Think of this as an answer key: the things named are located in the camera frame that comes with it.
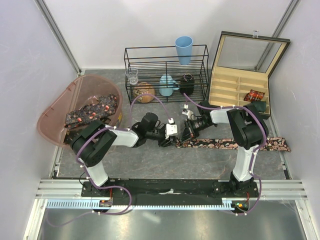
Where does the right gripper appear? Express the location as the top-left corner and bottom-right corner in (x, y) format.
(180, 118), (212, 144)

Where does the black floral rose tie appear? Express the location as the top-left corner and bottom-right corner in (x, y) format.
(175, 137), (291, 152)

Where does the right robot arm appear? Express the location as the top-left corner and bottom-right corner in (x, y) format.
(179, 101), (269, 197)

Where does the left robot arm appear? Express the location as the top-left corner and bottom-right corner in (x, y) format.
(70, 112), (178, 197)

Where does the black cup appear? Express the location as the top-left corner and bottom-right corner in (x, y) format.
(179, 73), (195, 96)

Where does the light blue mug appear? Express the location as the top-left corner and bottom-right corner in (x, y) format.
(159, 74), (180, 97)

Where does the brown ceramic bowl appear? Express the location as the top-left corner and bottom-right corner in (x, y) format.
(133, 82), (156, 103)

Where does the rolled red patterned tie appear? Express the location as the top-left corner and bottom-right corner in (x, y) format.
(243, 89), (266, 102)

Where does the rolled dark green tie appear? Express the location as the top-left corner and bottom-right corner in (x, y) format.
(251, 100), (267, 113)

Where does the clear drinking glass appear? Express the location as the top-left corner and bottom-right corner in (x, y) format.
(125, 67), (139, 85)

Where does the dark floral tie in basket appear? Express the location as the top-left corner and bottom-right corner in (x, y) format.
(64, 94), (118, 129)

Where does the tall blue plastic cup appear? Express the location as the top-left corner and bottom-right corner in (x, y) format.
(175, 36), (193, 65)

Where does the wooden tie storage box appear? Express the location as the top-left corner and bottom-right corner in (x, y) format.
(207, 31), (291, 120)

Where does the brown paisley tie in basket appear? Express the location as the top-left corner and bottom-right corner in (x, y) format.
(63, 130), (79, 145)

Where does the pink plastic basket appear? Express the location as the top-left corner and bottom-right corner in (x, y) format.
(37, 74), (123, 147)

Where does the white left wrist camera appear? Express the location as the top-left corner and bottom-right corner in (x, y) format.
(165, 117), (178, 139)

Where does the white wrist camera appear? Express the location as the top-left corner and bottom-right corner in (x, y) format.
(182, 103), (194, 119)
(165, 117), (178, 139)

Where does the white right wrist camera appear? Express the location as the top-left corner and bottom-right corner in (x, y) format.
(182, 103), (194, 119)

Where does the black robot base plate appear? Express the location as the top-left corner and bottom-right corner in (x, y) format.
(81, 178), (259, 205)

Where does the black wire rack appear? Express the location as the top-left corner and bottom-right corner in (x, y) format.
(123, 44), (209, 103)

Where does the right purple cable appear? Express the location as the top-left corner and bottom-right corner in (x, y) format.
(183, 92), (268, 217)

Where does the purple cable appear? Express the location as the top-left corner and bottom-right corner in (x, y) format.
(183, 92), (268, 217)
(46, 94), (175, 228)

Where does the grey slotted cable duct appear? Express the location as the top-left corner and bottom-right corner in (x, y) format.
(46, 198), (244, 211)

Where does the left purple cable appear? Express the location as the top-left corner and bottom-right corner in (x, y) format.
(46, 94), (175, 228)

